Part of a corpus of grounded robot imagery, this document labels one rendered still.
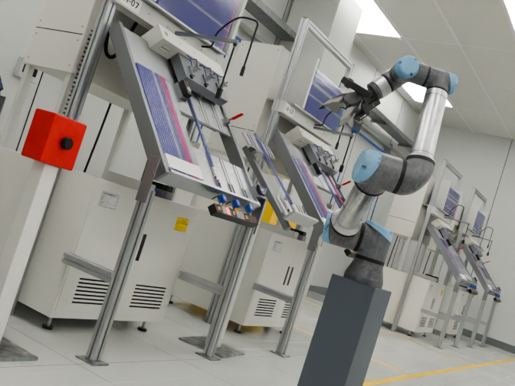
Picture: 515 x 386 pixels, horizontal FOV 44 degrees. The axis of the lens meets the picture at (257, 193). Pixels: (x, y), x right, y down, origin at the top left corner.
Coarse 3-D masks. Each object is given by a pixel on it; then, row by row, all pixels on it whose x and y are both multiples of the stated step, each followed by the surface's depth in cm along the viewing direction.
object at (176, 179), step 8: (168, 176) 234; (176, 176) 237; (184, 176) 239; (168, 184) 240; (176, 184) 242; (184, 184) 244; (192, 184) 247; (200, 184) 249; (208, 184) 253; (192, 192) 253; (200, 192) 256; (208, 192) 258; (216, 192) 261; (224, 192) 263; (232, 192) 269; (216, 200) 268; (232, 200) 274; (240, 200) 276; (248, 200) 279; (240, 208) 284
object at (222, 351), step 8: (256, 232) 317; (248, 248) 314; (248, 256) 316; (240, 280) 315; (232, 304) 314; (224, 328) 313; (192, 336) 319; (200, 336) 325; (192, 344) 304; (200, 344) 307; (216, 352) 300; (224, 352) 306; (232, 352) 312; (240, 352) 317
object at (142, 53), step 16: (128, 32) 263; (144, 48) 269; (144, 64) 261; (160, 64) 275; (176, 80) 281; (176, 96) 273; (192, 96) 288; (208, 112) 295; (208, 128) 298; (224, 128) 302
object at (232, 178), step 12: (204, 156) 268; (204, 168) 262; (216, 168) 272; (228, 168) 283; (240, 168) 294; (204, 180) 257; (216, 180) 264; (228, 180) 277; (240, 180) 288; (240, 192) 281
